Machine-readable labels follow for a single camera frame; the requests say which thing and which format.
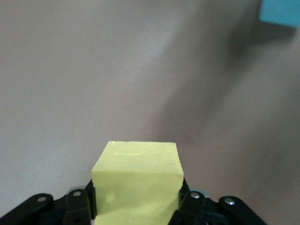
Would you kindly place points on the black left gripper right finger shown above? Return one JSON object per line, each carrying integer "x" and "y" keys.
{"x": 194, "y": 208}

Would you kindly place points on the cyan foam cube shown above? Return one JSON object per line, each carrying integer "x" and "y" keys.
{"x": 280, "y": 10}

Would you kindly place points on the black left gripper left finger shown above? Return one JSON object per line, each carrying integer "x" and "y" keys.
{"x": 70, "y": 208}

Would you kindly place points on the yellow foam cube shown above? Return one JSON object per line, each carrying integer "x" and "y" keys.
{"x": 136, "y": 182}

